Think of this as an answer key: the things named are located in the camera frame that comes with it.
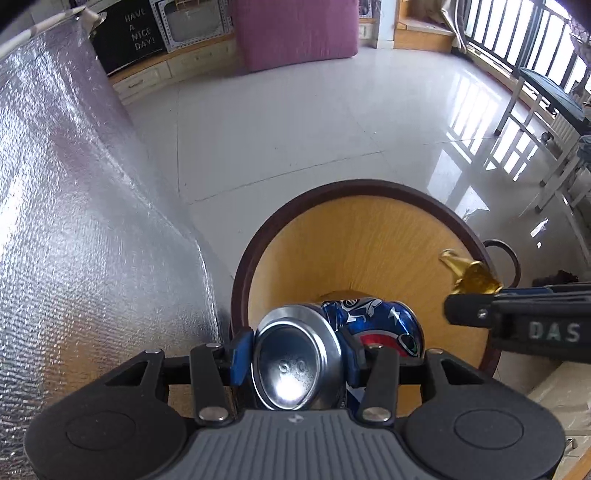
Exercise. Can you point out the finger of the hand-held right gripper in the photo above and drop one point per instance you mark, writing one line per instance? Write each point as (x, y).
(468, 310)

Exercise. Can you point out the silver foil insulation sheet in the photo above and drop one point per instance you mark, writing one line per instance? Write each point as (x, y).
(69, 207)

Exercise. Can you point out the gold foil wrapper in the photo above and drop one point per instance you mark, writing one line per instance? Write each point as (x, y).
(478, 277)

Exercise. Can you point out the white chair dark seat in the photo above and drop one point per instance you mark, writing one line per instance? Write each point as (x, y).
(554, 92)

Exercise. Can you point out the blue jeans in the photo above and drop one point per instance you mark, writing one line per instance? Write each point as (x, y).
(585, 150)

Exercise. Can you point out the black window railing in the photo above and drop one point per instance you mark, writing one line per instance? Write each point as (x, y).
(508, 27)

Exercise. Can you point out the black sign board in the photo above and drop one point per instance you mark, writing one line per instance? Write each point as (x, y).
(131, 39)

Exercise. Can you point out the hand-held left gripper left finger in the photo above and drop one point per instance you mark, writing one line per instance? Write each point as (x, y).
(241, 360)

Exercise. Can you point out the dark cloth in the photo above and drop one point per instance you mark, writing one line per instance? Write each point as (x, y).
(556, 278)

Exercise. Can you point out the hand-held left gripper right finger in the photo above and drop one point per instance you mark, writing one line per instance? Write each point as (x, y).
(353, 364)

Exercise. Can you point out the white chair with jeans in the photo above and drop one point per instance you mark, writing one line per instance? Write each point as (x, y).
(561, 180)

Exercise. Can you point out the white radiator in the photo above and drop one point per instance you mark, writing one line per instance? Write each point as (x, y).
(565, 131)

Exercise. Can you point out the white cabinet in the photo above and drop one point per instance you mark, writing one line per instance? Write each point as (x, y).
(376, 27)

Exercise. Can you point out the low wooden drawer cabinet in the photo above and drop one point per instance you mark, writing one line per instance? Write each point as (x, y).
(184, 64)

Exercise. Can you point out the wooden step platform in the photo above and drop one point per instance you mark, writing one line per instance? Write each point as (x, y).
(422, 34)

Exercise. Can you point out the white pegboard crate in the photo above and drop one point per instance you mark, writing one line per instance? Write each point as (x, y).
(194, 23)

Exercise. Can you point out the blue soda can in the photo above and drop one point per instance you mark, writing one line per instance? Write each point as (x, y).
(295, 360)

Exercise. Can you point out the light wooden board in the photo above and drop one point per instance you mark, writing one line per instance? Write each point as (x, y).
(563, 401)

